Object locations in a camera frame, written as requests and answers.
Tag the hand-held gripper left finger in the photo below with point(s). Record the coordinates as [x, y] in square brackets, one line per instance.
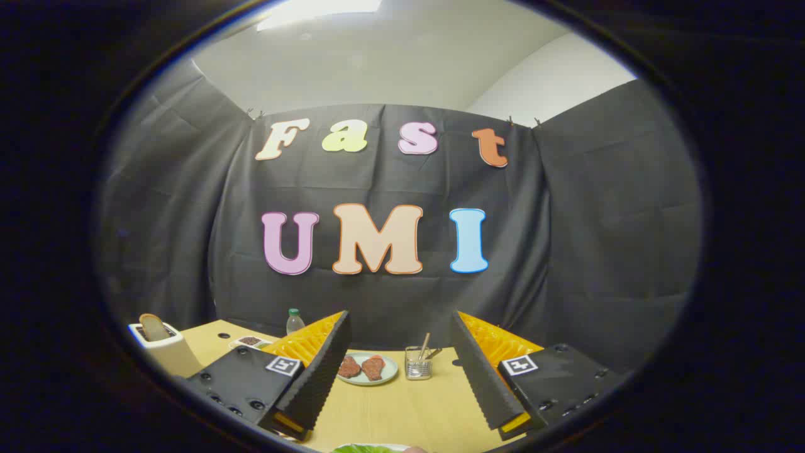
[321, 377]

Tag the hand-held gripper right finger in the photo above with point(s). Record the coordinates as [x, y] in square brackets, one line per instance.
[481, 377]

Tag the green lettuce leaf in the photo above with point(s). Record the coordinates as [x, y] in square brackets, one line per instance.
[365, 449]

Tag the toasted bread slice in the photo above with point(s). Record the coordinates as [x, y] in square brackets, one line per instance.
[154, 327]

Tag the brown meat piece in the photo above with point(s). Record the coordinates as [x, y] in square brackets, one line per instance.
[373, 368]
[349, 367]

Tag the clear plastic water bottle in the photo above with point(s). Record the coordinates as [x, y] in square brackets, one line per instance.
[295, 324]

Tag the wooden utensil stick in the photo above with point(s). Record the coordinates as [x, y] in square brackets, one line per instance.
[425, 345]

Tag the small pale blue plate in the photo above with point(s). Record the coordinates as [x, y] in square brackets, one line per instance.
[389, 367]

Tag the white divided seed dish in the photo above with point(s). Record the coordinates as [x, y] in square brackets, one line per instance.
[249, 341]

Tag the large white plate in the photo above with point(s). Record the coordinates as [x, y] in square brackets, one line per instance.
[400, 446]

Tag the black backdrop cloth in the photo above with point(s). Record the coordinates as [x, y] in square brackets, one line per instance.
[566, 251]

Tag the white toaster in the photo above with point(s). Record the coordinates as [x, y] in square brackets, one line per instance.
[170, 355]

